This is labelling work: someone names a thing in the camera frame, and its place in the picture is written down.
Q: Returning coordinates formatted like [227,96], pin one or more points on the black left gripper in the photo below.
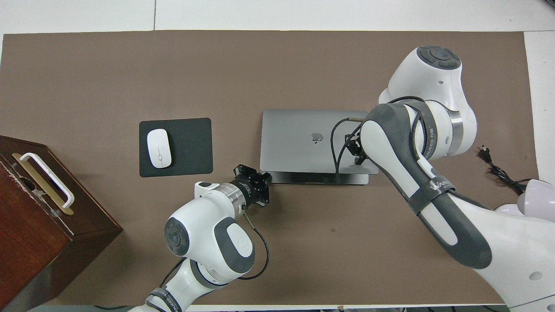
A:
[248,189]

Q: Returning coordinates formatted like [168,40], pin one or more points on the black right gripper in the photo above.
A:
[353,145]

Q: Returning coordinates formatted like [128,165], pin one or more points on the grey laptop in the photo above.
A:
[299,143]

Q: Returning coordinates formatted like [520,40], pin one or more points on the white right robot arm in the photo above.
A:
[433,86]

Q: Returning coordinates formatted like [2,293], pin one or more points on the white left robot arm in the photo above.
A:
[204,238]

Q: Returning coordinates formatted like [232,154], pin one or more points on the black mouse pad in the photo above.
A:
[190,147]

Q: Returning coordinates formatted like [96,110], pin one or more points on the white computer mouse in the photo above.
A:
[159,148]

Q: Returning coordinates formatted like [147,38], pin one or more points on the brown table mat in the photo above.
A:
[130,65]

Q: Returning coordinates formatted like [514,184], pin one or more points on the white desk lamp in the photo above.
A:
[540,199]

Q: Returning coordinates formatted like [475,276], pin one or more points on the dark wooden box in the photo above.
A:
[26,242]

